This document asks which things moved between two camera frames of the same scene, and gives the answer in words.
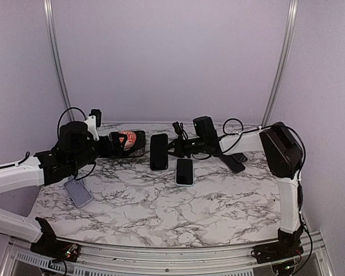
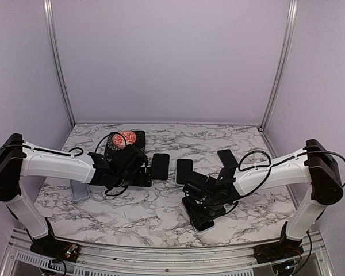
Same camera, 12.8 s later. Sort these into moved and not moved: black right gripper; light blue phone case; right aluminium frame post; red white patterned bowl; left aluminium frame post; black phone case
Moved: black right gripper; black phone case
Not moved: red white patterned bowl; light blue phone case; left aluminium frame post; right aluminium frame post
